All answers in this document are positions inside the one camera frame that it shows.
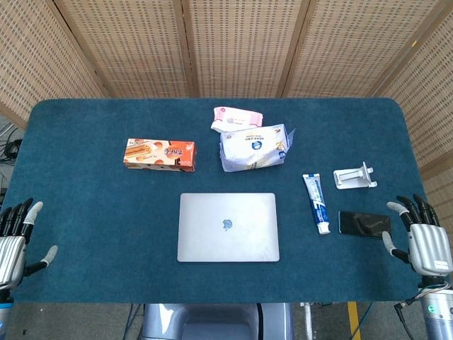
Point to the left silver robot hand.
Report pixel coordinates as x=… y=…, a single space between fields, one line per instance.
x=12 y=251

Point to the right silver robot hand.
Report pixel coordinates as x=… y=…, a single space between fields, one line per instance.
x=430 y=248

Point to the silver laptop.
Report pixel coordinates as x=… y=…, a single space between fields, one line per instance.
x=228 y=241

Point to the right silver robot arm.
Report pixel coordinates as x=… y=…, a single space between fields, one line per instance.
x=439 y=311

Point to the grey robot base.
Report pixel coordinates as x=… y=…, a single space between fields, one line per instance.
x=219 y=320

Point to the black smartphone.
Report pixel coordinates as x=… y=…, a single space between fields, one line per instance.
x=364 y=223

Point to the blue carpet table cover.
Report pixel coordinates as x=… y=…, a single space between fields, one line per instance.
x=106 y=219

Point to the white phone stand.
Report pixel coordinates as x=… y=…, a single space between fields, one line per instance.
x=354 y=177

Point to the white blue toothpaste tube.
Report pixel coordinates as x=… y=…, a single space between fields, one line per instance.
x=317 y=202

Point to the white table leg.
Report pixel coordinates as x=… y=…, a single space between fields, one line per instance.
x=307 y=318

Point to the orange biscuit box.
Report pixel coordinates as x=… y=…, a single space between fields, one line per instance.
x=159 y=154

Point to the white blue snack bag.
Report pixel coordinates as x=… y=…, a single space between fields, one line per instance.
x=251 y=148

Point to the pink wet wipes pack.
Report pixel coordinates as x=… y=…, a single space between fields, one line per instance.
x=237 y=118

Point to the bamboo folding screen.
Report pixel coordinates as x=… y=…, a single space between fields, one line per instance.
x=240 y=46

